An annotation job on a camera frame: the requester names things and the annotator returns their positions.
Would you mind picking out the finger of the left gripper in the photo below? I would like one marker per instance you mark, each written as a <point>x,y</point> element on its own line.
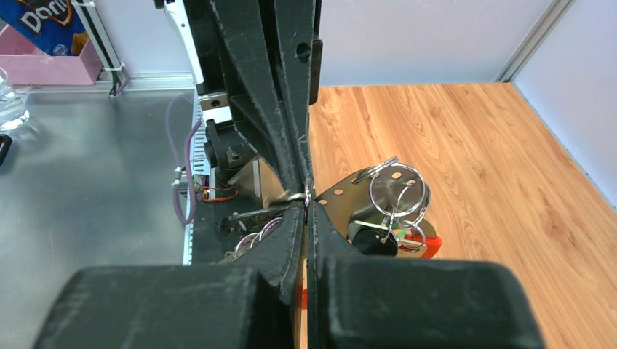
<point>265,126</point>
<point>295,31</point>

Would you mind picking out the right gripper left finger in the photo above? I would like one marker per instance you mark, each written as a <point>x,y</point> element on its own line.
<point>252,302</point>

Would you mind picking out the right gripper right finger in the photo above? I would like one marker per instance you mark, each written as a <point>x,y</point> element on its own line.
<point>360,301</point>

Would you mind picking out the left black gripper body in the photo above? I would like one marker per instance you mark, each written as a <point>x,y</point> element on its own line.
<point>214,63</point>

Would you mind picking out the red handled metal key organizer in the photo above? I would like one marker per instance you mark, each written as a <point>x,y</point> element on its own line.
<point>391,193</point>

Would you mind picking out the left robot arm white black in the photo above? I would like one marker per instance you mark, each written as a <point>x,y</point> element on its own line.
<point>183,38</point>

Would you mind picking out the blue Doritos chip bag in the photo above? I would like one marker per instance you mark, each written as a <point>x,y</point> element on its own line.
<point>53,26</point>

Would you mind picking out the clear glass cup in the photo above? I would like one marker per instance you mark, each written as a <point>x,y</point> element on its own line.
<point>14,112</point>

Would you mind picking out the pink box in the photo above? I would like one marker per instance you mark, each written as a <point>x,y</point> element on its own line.
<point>28,65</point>

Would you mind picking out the black smartphone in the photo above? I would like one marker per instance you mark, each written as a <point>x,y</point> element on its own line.
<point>5,145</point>

